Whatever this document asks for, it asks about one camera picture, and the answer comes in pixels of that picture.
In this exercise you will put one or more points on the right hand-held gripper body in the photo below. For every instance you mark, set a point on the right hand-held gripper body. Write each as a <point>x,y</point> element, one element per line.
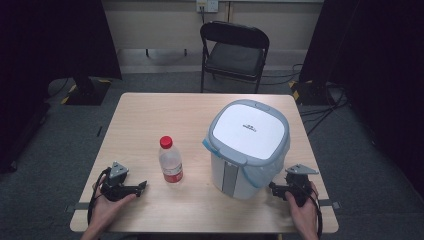
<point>296,186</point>

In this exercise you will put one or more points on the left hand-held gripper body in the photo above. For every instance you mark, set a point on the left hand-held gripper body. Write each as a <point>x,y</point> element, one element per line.
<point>115,186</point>

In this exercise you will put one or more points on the clear red-capped plastic bottle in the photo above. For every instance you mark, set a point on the clear red-capped plastic bottle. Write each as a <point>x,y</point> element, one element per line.
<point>170,163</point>

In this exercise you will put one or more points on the white grey lidded trash can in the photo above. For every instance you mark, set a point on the white grey lidded trash can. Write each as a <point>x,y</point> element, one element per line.
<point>248,133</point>

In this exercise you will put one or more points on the person's left hand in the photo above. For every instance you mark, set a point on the person's left hand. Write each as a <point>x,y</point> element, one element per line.
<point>105,210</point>

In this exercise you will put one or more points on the person's right hand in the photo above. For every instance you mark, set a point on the person's right hand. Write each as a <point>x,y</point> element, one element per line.
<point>303,215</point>

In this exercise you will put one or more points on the grey tape strip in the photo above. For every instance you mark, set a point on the grey tape strip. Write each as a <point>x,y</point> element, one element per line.
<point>330,203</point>
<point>78,206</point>

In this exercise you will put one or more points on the small black floor object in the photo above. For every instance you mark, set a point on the small black floor object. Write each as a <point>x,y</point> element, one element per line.
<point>99,131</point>

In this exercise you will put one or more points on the black stand base striped tape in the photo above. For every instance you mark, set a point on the black stand base striped tape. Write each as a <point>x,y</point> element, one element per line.
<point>88,93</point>
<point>310,95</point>

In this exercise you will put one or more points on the black folding chair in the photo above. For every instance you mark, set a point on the black folding chair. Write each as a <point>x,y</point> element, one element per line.
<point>235,56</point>

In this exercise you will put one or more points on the dark curtain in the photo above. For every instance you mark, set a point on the dark curtain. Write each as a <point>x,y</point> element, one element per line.
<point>50,50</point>
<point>376,66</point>

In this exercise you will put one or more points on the white wall outlet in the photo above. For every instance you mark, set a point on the white wall outlet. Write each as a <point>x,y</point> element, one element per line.
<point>207,5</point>

